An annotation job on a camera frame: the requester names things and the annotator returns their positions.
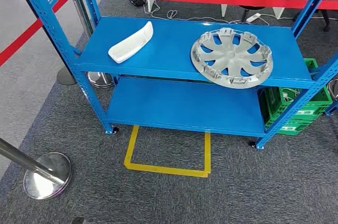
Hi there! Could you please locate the green plastic crate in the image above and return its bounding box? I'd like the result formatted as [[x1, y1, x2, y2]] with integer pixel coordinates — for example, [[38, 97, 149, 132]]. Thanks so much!
[[260, 58, 333, 122], [264, 115, 315, 136]]

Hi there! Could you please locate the silver plastic wheel hubcap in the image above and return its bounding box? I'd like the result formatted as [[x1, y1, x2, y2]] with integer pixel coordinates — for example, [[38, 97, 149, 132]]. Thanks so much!
[[191, 27, 273, 89]]

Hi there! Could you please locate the white power strip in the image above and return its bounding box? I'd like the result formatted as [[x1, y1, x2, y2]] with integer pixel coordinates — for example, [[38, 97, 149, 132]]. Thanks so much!
[[246, 13, 261, 24]]

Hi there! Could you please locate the white curved plastic part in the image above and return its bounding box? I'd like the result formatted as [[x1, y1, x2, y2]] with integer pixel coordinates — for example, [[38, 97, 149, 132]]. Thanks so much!
[[108, 21, 154, 64]]

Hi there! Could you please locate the white floor cable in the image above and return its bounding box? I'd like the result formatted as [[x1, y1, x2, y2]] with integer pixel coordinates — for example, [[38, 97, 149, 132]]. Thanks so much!
[[143, 0, 270, 26]]

